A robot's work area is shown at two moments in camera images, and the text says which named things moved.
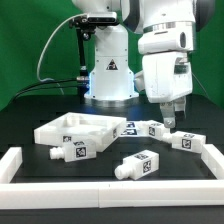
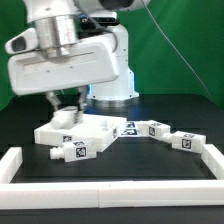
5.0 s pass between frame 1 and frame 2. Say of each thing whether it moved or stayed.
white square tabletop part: stayed
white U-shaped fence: stayed
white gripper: moved
